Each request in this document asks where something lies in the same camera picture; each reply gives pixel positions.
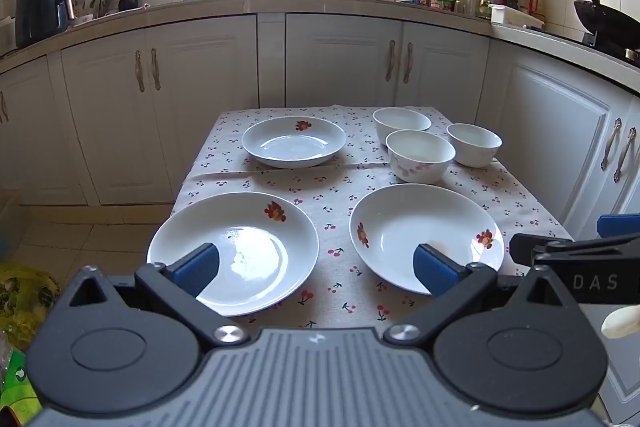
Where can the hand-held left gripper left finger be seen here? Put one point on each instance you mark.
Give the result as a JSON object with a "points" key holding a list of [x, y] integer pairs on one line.
{"points": [[197, 268]]}

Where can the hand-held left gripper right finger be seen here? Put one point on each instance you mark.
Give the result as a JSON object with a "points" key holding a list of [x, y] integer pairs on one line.
{"points": [[435, 274]]}

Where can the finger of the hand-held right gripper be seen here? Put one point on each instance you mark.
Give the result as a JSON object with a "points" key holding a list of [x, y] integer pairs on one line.
{"points": [[620, 226], [522, 248]]}

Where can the white fruit-print plate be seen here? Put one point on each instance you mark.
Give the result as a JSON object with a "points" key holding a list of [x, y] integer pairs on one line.
{"points": [[292, 147], [250, 252], [415, 217]]}

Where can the white floral bowl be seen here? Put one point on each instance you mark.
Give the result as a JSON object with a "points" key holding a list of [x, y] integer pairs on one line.
{"points": [[400, 119], [420, 152], [475, 144]]}

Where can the person's right hand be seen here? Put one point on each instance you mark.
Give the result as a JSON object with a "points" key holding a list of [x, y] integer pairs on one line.
{"points": [[620, 324]]}

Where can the cherry-print tablecloth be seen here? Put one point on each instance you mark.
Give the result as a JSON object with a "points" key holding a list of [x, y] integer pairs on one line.
{"points": [[325, 187]]}

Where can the yellow plastic bag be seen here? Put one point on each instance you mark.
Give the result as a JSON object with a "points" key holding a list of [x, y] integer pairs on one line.
{"points": [[25, 302]]}

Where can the black wok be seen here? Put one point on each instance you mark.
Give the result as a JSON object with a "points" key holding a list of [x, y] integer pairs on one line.
{"points": [[600, 17]]}

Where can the green tissue pack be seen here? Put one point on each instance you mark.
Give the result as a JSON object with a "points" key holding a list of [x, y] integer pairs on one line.
{"points": [[15, 382]]}

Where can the white plastic tray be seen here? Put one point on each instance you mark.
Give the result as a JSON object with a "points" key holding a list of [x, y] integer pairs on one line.
{"points": [[515, 14]]}

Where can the amber oil bottle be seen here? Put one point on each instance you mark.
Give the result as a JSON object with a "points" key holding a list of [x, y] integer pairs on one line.
{"points": [[536, 3]]}

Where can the small black bowl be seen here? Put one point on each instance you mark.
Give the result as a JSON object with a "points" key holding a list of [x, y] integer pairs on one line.
{"points": [[131, 4]]}

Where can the black air fryer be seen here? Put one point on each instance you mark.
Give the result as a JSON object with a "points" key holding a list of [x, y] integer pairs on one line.
{"points": [[40, 7]]}

